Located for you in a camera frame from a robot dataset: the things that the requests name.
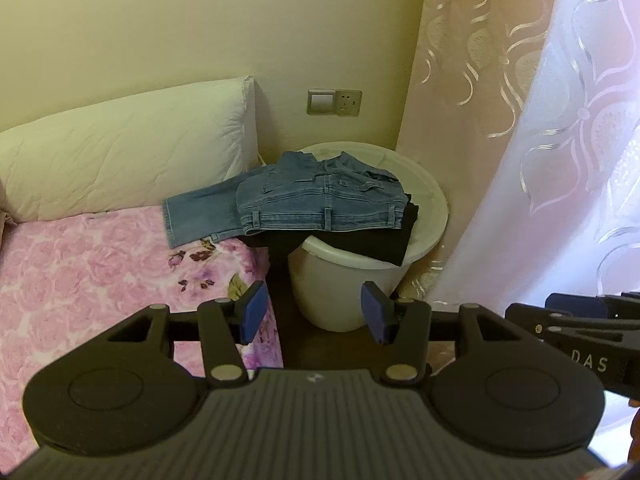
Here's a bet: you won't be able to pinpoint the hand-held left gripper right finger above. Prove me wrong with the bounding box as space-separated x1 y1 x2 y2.
361 281 531 389

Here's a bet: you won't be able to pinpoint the blue denim jeans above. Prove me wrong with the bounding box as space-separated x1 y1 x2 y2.
162 151 408 250

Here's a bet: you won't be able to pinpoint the white sheer curtain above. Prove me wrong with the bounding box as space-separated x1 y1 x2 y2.
430 0 640 441

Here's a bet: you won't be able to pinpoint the wall power socket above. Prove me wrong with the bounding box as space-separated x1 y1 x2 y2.
334 89 363 117

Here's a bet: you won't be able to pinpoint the pink floral bedsheet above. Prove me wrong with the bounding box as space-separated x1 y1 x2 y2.
0 205 283 466

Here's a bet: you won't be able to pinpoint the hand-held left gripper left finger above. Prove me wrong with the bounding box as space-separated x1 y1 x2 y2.
107 281 266 390

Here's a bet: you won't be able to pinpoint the white pillow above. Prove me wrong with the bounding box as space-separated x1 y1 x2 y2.
0 76 258 223

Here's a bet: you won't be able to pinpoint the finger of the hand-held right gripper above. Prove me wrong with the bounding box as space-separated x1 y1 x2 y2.
545 291 640 323
505 302 626 348

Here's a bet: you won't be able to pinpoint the beige patterned curtain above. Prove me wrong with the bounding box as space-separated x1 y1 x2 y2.
395 0 566 306

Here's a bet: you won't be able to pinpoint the wall light switch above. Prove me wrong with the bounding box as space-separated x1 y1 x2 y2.
306 88 337 116

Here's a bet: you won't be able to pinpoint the black garment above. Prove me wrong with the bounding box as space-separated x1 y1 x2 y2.
242 192 420 267

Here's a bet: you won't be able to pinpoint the white plastic bucket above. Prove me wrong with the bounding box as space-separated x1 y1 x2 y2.
287 142 451 332

